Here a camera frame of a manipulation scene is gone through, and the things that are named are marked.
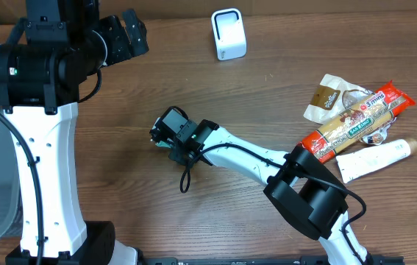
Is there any brown white snack bag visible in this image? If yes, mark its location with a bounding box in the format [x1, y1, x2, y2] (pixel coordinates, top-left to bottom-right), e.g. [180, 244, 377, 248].
[303, 74, 396, 146]

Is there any white Pantene tube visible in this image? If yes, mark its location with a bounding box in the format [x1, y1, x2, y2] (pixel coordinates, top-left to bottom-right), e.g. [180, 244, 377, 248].
[336, 138, 417, 183]

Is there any red San Remo spaghetti pack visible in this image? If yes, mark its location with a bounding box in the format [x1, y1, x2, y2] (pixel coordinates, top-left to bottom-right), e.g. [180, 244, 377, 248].
[299, 82, 415, 163]

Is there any teal wipes packet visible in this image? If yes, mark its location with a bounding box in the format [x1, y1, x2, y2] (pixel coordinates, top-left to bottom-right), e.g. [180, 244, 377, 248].
[155, 141, 172, 149]

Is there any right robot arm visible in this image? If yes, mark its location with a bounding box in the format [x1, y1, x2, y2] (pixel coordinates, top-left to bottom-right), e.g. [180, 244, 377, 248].
[160, 119, 374, 264]

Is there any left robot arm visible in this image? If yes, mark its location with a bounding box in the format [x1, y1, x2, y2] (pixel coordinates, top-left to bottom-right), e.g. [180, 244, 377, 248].
[0, 1, 149, 265]

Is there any white barcode scanner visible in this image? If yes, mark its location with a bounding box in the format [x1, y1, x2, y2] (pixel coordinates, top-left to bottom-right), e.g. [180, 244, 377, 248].
[211, 8, 247, 61]

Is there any brown cardboard backdrop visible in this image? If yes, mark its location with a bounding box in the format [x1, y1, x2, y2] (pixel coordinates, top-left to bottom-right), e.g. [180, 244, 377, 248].
[0, 0, 417, 26]

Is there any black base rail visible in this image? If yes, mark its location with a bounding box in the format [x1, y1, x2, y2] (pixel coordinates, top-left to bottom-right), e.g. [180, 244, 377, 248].
[141, 255, 406, 265]

